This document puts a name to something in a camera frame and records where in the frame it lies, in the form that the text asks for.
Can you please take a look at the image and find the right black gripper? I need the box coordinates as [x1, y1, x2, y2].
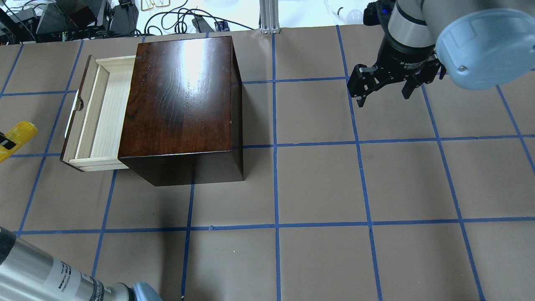
[346, 36, 446, 108]

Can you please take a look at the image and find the yellow corn cob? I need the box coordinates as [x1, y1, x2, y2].
[0, 121, 38, 163]

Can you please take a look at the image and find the wooden drawer with white handle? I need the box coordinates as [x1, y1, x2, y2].
[60, 56, 135, 172]

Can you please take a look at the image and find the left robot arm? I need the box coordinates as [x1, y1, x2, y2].
[0, 227, 161, 301]

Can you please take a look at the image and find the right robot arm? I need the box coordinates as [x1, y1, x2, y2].
[346, 0, 535, 108]

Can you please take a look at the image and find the white light bulb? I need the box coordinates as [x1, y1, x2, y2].
[331, 6, 363, 25]

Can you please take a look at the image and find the black electronics box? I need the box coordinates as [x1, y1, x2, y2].
[36, 0, 111, 36]

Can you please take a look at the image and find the black power adapter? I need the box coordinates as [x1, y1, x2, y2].
[108, 0, 139, 36]

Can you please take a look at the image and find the dark wooden cabinet box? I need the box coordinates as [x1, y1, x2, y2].
[118, 36, 244, 186]

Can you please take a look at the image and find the aluminium frame post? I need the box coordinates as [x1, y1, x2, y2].
[259, 0, 280, 34]

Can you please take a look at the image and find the gold wire rack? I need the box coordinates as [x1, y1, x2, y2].
[140, 0, 171, 11]

